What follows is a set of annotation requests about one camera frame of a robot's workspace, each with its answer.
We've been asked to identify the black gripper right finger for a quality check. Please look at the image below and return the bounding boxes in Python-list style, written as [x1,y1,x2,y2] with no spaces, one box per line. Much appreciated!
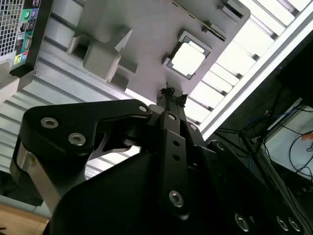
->
[177,94,307,235]

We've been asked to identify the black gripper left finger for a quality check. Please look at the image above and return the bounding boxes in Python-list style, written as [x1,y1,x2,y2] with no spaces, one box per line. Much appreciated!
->
[9,87,193,220]

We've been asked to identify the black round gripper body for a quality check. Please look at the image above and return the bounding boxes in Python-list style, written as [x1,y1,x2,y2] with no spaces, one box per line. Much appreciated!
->
[46,148,231,235]

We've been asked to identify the square CPU chip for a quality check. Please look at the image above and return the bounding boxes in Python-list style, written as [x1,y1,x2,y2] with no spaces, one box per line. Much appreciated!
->
[165,36,211,79]

